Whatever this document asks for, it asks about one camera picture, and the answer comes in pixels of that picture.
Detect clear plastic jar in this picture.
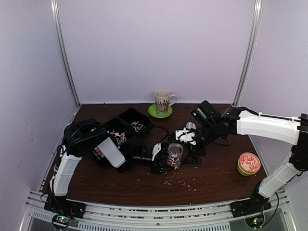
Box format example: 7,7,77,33
167,153,182,170

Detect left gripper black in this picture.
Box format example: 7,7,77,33
132,153,175,175

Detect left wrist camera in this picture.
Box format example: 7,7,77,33
152,143,162,161

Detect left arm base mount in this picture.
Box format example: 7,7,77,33
44,196,86,218

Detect black bin small lollipops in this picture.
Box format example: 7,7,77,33
116,108,154,137

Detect metal candy scoop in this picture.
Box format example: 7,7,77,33
185,122,196,130

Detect left aluminium corner post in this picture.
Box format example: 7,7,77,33
50,0,81,107

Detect clear jar lid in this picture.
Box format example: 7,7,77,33
168,143,184,155

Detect black bin star candies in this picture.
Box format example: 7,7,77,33
92,147,106,167

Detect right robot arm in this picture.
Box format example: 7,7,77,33
176,101,308,213

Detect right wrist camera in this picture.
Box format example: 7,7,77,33
168,128,197,145

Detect aluminium front rail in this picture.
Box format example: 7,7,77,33
19,196,298,231

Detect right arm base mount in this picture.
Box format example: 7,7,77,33
230,198,271,218

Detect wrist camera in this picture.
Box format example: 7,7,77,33
168,128,197,145
152,143,162,161

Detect right aluminium corner post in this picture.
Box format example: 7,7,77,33
232,0,263,107

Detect green saucer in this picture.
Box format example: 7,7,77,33
148,104,173,119

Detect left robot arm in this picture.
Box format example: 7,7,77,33
47,118,174,214

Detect aluminium corner post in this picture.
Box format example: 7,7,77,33
232,0,263,107
50,0,81,107

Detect ceramic mug coral pattern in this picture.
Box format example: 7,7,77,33
154,90,178,115

